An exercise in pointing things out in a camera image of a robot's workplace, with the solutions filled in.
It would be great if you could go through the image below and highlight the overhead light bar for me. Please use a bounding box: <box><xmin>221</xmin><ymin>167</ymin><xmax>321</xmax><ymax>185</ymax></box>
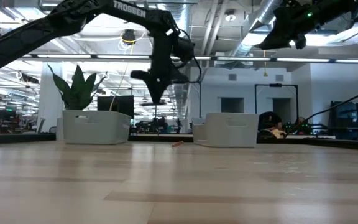
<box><xmin>20</xmin><ymin>54</ymin><xmax>358</xmax><ymax>63</ymax></box>

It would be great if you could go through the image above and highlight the large black screen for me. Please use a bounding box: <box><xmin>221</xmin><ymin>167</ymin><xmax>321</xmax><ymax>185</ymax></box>
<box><xmin>328</xmin><ymin>100</ymin><xmax>358</xmax><ymax>130</ymax></box>

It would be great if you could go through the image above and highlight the green leafy plant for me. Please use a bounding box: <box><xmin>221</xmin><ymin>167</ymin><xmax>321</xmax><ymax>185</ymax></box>
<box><xmin>48</xmin><ymin>64</ymin><xmax>107</xmax><ymax>111</ymax></box>

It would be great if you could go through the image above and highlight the grey plastic bin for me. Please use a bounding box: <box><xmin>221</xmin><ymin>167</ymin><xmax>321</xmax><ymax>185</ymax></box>
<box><xmin>192</xmin><ymin>112</ymin><xmax>260</xmax><ymax>148</ymax></box>
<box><xmin>62</xmin><ymin>110</ymin><xmax>132</xmax><ymax>145</ymax></box>

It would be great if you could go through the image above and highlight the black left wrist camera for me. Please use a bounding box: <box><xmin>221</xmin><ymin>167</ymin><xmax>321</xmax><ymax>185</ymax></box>
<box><xmin>172</xmin><ymin>36</ymin><xmax>196</xmax><ymax>62</ymax></box>

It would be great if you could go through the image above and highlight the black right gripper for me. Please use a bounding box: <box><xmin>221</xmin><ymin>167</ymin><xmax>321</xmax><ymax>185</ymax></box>
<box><xmin>255</xmin><ymin>0</ymin><xmax>332</xmax><ymax>50</ymax></box>

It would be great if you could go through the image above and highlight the black metal frame stand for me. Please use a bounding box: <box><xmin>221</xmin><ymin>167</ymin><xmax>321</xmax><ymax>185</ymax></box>
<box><xmin>254</xmin><ymin>83</ymin><xmax>300</xmax><ymax>125</ymax></box>

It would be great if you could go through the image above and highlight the silver ventilation duct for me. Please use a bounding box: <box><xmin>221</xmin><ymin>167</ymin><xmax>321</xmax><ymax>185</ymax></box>
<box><xmin>166</xmin><ymin>0</ymin><xmax>195</xmax><ymax>94</ymax></box>
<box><xmin>230</xmin><ymin>0</ymin><xmax>284</xmax><ymax>58</ymax></box>

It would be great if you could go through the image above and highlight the black computer monitor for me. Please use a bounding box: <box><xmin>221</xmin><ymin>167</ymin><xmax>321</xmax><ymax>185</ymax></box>
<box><xmin>97</xmin><ymin>95</ymin><xmax>135</xmax><ymax>119</ymax></box>

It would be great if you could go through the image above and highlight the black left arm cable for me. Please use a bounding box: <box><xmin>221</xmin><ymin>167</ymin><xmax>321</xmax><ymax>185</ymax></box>
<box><xmin>178</xmin><ymin>28</ymin><xmax>203</xmax><ymax>84</ymax></box>

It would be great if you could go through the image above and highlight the person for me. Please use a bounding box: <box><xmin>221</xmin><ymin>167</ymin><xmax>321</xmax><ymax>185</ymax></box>
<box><xmin>265</xmin><ymin>119</ymin><xmax>288</xmax><ymax>139</ymax></box>

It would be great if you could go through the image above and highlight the white hanging cable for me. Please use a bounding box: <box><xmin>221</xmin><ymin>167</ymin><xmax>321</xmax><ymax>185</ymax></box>
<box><xmin>108</xmin><ymin>43</ymin><xmax>136</xmax><ymax>112</ymax></box>

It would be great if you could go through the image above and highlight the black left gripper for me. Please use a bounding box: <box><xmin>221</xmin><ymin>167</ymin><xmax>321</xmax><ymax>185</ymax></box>
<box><xmin>131</xmin><ymin>32</ymin><xmax>190</xmax><ymax>105</ymax></box>

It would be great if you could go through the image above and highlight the white plant pot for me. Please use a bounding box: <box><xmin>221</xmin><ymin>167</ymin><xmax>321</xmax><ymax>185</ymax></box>
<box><xmin>55</xmin><ymin>117</ymin><xmax>65</xmax><ymax>142</ymax></box>

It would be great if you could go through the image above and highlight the yellow hanging pendant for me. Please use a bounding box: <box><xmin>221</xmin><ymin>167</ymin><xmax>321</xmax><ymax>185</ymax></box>
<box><xmin>262</xmin><ymin>49</ymin><xmax>269</xmax><ymax>77</ymax></box>

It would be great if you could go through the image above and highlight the black table edge rail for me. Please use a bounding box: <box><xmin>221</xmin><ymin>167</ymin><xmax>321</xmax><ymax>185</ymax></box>
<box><xmin>0</xmin><ymin>132</ymin><xmax>358</xmax><ymax>152</ymax></box>

